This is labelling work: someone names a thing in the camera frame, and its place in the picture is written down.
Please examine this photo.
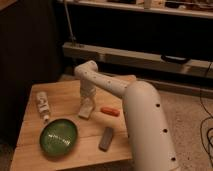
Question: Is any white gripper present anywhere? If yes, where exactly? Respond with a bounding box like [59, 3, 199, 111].
[80, 79, 96, 106]

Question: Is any white sponge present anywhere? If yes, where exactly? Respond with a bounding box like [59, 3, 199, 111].
[78, 103, 93, 119]

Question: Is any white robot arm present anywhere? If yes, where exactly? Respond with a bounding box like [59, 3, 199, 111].
[74, 60, 181, 171]

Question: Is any green ceramic bowl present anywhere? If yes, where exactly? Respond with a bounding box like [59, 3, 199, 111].
[39, 119, 78, 157]

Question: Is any orange carrot toy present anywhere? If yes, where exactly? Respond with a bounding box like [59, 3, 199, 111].
[100, 107, 120, 117]

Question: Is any white tube bottle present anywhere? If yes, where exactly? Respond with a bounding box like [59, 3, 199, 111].
[36, 91, 50, 123]

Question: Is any grey rectangular block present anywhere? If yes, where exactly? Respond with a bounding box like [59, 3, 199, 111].
[98, 127, 114, 152]

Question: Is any wooden table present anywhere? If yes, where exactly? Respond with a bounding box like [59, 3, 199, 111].
[10, 80, 131, 171]

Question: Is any black flat object on shelf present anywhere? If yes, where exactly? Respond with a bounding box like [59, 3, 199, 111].
[161, 55, 190, 64]

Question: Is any wooden shelf unit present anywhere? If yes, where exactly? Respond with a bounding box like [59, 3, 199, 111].
[55, 0, 213, 98]

